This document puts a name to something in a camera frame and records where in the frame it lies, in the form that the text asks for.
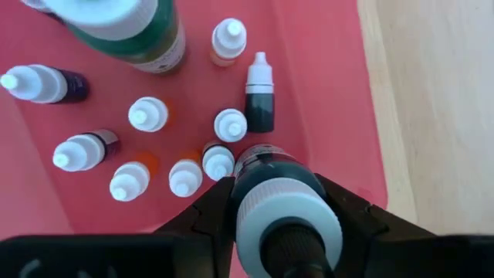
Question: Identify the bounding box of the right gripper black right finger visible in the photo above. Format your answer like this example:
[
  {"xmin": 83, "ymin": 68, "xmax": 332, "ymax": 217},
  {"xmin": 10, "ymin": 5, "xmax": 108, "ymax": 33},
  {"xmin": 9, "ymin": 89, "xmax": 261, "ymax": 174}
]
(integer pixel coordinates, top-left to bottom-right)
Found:
[{"xmin": 315, "ymin": 172, "xmax": 439, "ymax": 278}]

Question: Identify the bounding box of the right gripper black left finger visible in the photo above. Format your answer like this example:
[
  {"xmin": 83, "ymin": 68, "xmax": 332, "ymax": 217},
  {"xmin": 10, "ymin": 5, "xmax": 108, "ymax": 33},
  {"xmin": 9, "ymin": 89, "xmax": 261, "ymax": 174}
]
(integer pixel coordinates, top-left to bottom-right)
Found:
[{"xmin": 153, "ymin": 176, "xmax": 237, "ymax": 278}]

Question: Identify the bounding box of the small white-capped dye bottle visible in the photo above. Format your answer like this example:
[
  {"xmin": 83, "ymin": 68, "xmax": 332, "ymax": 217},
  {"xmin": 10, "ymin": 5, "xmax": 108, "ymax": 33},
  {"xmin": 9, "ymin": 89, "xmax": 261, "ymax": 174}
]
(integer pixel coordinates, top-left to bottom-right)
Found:
[
  {"xmin": 52, "ymin": 128, "xmax": 121, "ymax": 173},
  {"xmin": 213, "ymin": 107, "xmax": 249, "ymax": 144},
  {"xmin": 109, "ymin": 152, "xmax": 160, "ymax": 203},
  {"xmin": 0, "ymin": 63, "xmax": 90, "ymax": 105},
  {"xmin": 244, "ymin": 51, "xmax": 276, "ymax": 134},
  {"xmin": 127, "ymin": 96, "xmax": 174, "ymax": 134},
  {"xmin": 168, "ymin": 150, "xmax": 205, "ymax": 198},
  {"xmin": 210, "ymin": 17, "xmax": 248, "ymax": 67},
  {"xmin": 201, "ymin": 141, "xmax": 236, "ymax": 182}
]

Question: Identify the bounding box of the large dark-capped dye bottle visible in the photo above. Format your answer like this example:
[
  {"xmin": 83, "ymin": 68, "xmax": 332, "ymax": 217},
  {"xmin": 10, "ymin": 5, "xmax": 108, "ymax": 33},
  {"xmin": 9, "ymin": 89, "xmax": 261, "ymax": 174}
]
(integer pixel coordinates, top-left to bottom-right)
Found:
[{"xmin": 227, "ymin": 143, "xmax": 344, "ymax": 278}]

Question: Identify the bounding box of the large green-capped dye bottle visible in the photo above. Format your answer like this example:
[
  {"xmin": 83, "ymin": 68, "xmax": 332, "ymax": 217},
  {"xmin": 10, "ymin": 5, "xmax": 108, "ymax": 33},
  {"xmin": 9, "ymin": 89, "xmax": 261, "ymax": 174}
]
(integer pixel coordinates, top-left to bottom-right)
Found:
[{"xmin": 42, "ymin": 0, "xmax": 187, "ymax": 75}]

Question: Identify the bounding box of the red plastic tray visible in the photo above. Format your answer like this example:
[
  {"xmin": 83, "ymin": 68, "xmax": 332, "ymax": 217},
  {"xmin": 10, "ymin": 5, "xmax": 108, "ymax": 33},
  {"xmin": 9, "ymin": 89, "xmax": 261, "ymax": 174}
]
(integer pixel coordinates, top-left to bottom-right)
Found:
[{"xmin": 0, "ymin": 0, "xmax": 389, "ymax": 278}]

